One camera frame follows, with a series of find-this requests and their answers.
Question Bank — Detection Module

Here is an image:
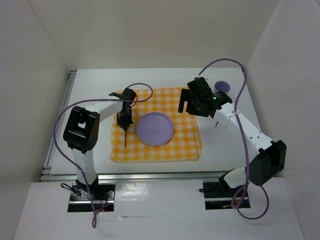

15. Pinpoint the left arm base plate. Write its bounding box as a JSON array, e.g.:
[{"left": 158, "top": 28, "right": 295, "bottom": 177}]
[{"left": 67, "top": 183, "right": 116, "bottom": 213}]

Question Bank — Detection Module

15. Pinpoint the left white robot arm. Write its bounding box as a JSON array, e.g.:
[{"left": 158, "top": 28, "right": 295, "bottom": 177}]
[{"left": 63, "top": 88, "right": 138, "bottom": 200}]

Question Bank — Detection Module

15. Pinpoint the aluminium front rail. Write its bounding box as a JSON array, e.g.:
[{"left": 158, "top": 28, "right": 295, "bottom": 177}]
[{"left": 39, "top": 171, "right": 224, "bottom": 183}]

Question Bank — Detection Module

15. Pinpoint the lavender plate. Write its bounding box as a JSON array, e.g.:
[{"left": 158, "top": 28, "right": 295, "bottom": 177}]
[{"left": 135, "top": 112, "right": 174, "bottom": 147}]

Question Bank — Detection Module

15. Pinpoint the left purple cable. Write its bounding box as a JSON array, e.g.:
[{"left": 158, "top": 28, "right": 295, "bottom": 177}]
[{"left": 53, "top": 83, "right": 154, "bottom": 229}]

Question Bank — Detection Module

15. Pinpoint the copper fork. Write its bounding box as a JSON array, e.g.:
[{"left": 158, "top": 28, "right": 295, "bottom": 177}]
[{"left": 124, "top": 128, "right": 128, "bottom": 149}]

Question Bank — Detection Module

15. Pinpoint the aluminium left rail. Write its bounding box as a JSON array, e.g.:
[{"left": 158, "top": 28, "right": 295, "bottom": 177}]
[{"left": 43, "top": 70, "right": 77, "bottom": 173}]

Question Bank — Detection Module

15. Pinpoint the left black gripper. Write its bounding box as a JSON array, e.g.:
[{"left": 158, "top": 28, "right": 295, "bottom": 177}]
[{"left": 116, "top": 107, "right": 133, "bottom": 131}]

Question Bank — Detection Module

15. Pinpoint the aluminium rail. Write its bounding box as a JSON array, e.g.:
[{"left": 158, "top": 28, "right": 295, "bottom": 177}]
[
  {"left": 43, "top": 70, "right": 77, "bottom": 173},
  {"left": 39, "top": 171, "right": 224, "bottom": 183}
]

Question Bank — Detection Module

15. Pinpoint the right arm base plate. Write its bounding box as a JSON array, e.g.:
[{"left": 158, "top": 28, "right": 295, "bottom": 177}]
[{"left": 198, "top": 181, "right": 244, "bottom": 210}]

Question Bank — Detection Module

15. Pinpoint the yellow checkered cloth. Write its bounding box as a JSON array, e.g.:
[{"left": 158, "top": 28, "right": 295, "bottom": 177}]
[{"left": 109, "top": 87, "right": 202, "bottom": 163}]

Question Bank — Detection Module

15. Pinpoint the lavender cup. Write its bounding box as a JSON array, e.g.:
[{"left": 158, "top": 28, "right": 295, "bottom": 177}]
[{"left": 214, "top": 81, "right": 231, "bottom": 94}]

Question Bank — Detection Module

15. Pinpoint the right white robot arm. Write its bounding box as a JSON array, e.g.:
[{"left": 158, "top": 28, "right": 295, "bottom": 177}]
[{"left": 177, "top": 77, "right": 287, "bottom": 196}]

